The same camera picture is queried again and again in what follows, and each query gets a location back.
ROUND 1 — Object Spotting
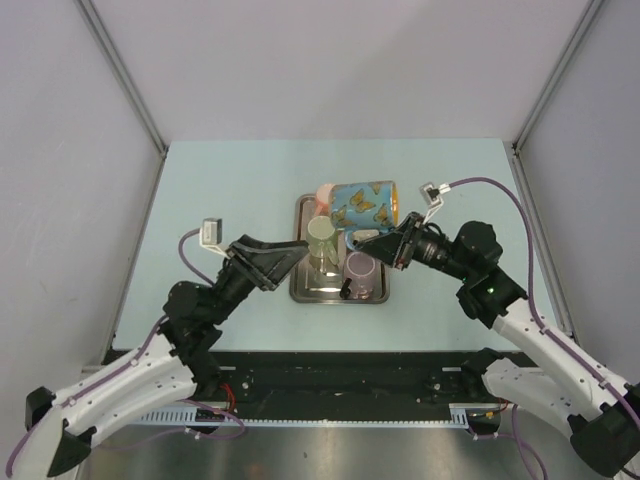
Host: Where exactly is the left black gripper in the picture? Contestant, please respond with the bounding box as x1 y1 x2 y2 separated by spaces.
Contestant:
206 234 307 325

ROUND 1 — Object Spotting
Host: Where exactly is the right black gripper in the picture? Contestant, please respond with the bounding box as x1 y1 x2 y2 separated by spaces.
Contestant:
355 212 473 283

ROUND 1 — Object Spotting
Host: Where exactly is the purple mug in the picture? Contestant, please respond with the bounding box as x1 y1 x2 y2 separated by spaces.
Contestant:
340 251 376 300

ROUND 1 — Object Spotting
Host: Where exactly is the blue butterfly mug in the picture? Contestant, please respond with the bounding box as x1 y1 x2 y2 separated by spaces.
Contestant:
329 180 399 250

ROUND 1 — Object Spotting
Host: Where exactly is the cream mug black handle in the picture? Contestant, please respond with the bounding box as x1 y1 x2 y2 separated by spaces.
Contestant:
350 229 380 243

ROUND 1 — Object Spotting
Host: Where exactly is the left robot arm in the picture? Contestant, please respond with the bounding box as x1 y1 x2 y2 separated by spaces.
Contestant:
5 235 308 479

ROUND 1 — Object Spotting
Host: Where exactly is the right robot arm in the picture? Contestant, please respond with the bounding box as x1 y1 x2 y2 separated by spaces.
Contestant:
356 213 639 477

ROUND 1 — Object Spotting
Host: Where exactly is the green mug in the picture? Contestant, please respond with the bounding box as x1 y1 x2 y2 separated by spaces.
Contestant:
306 215 340 267

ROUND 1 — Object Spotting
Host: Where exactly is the pink orange mug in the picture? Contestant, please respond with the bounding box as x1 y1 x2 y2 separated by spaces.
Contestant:
314 183 334 216

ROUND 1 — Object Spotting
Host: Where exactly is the steel tray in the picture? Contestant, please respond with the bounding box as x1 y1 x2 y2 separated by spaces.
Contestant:
290 193 391 305

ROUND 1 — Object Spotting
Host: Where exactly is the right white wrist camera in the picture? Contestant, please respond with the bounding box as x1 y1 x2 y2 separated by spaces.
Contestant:
419 182 451 225

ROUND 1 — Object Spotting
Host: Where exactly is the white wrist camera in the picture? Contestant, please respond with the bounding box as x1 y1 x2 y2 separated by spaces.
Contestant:
419 182 451 225
198 217 230 259

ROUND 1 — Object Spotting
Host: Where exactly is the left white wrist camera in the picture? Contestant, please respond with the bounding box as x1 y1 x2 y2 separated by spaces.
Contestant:
198 217 230 259

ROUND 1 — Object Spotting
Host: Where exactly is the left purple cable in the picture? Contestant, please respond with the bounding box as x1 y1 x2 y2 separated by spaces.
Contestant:
4 227 226 474

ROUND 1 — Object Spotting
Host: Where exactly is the purple cable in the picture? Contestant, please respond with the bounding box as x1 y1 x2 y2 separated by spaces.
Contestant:
4 227 226 474
447 177 640 480

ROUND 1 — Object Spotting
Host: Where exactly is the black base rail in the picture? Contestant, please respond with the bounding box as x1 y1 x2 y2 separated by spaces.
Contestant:
99 347 551 426

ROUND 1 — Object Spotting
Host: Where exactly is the white slotted cable duct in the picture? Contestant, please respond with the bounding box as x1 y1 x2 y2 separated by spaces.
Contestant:
107 402 501 430

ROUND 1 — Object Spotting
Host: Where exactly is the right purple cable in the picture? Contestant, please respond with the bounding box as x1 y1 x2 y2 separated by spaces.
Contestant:
447 177 640 480

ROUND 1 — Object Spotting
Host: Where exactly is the left aluminium frame post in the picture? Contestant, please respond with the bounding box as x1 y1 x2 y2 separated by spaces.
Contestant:
74 0 169 156

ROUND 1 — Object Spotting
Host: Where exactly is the aluminium frame post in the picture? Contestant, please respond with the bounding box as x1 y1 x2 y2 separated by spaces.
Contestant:
512 0 609 151
74 0 169 156

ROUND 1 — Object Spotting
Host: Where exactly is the right aluminium frame post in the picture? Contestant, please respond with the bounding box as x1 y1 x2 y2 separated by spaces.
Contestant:
512 0 609 151

